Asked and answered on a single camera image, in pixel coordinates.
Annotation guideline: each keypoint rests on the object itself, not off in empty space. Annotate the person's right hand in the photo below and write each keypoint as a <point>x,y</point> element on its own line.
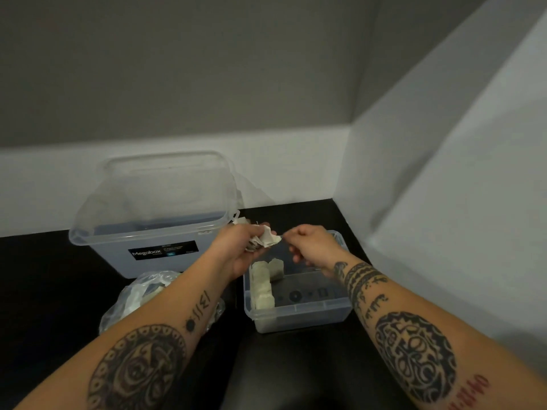
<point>320,247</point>

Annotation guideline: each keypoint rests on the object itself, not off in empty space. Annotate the clear storage box lid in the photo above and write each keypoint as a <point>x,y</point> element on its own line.
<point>162,187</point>

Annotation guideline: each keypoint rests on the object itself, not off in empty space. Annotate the clear plastic bag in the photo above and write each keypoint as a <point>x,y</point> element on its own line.
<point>124,301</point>

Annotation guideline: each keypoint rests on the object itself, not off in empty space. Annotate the large clear storage box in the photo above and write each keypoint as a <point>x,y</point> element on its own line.
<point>107,260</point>

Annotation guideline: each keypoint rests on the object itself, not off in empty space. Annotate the person's left hand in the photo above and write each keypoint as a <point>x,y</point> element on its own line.
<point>233,251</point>

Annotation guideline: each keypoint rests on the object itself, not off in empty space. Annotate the person's left forearm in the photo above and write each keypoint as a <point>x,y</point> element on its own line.
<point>136,350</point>

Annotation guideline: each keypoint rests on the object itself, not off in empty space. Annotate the small clear plastic bin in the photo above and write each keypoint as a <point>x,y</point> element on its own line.
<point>299,320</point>

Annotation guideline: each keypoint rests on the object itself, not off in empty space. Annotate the person's right forearm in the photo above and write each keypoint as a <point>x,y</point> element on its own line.
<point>427,345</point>

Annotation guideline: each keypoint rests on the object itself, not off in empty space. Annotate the rows of white tea bags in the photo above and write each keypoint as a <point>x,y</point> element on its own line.
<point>260,290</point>

